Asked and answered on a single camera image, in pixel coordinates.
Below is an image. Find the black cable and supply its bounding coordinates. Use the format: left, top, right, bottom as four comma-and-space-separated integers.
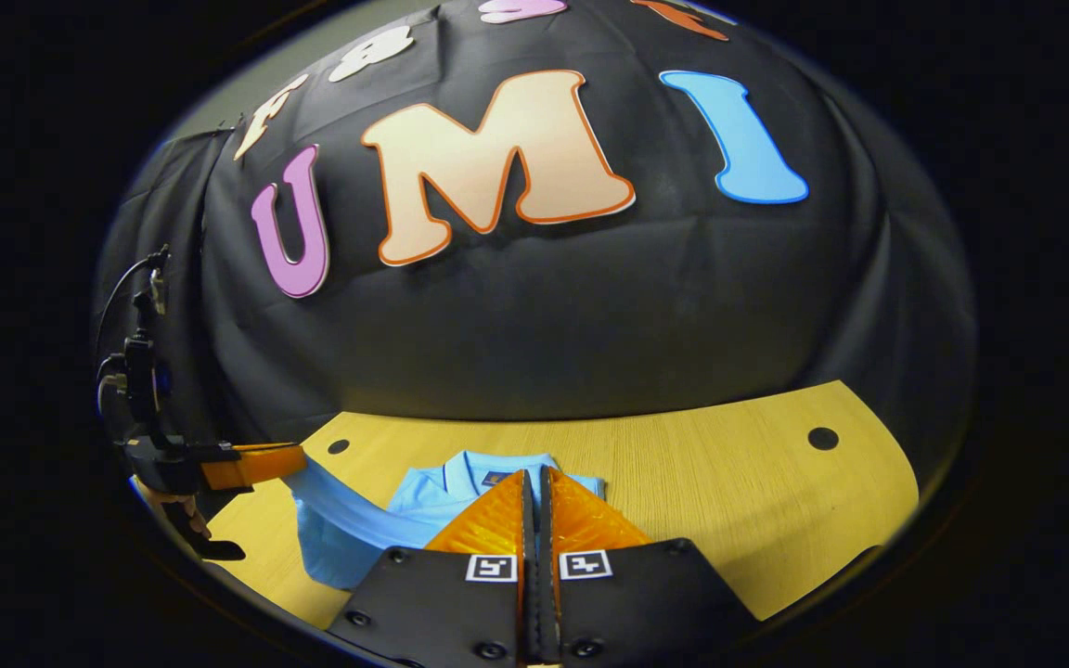
95, 353, 132, 423
94, 249, 169, 358

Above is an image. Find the light blue T-shirt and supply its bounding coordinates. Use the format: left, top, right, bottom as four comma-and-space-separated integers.
289, 452, 610, 592

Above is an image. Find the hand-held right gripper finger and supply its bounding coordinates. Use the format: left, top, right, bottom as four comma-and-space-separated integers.
539, 465, 765, 668
324, 468, 542, 668

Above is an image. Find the black backdrop cloth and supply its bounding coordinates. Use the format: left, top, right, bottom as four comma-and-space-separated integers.
94, 0, 976, 483

